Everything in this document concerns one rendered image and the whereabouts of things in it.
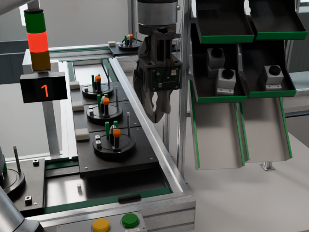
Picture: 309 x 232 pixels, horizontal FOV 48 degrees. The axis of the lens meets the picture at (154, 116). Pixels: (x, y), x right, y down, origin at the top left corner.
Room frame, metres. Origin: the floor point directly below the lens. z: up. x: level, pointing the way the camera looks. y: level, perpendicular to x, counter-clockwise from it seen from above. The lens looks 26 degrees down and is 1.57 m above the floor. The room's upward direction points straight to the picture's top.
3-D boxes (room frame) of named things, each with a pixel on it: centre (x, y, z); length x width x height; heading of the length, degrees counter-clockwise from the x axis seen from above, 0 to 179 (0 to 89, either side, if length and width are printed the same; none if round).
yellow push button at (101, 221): (0.64, 0.13, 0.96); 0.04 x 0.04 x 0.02
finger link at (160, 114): (0.67, -0.02, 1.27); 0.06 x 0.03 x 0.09; 15
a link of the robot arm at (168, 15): (0.67, -0.01, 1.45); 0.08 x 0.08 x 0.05
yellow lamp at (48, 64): (0.93, 0.31, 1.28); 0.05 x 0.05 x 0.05
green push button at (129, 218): (0.65, 0.06, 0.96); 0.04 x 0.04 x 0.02
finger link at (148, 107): (0.66, 0.01, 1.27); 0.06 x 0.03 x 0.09; 15
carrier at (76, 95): (1.47, 0.26, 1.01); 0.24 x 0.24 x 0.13; 15
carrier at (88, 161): (0.99, 0.13, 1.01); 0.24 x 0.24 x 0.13; 15
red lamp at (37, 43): (0.93, 0.31, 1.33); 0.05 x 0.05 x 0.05
